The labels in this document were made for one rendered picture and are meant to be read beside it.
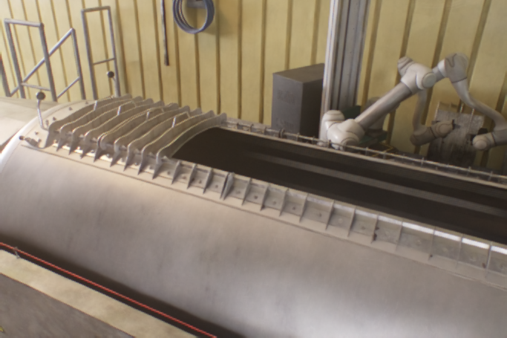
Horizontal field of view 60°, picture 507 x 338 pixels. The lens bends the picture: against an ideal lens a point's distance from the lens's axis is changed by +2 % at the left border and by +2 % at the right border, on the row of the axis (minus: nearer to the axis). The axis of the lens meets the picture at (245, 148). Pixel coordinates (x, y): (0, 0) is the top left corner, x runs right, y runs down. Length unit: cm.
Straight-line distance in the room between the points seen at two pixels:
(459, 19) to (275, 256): 260
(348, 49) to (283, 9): 99
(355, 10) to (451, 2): 82
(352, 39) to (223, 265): 207
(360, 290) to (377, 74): 258
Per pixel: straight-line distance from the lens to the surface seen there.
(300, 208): 167
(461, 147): 386
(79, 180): 217
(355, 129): 284
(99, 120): 236
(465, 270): 160
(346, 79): 332
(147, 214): 190
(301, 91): 316
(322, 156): 232
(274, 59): 414
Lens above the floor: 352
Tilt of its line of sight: 25 degrees down
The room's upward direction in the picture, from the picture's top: 1 degrees clockwise
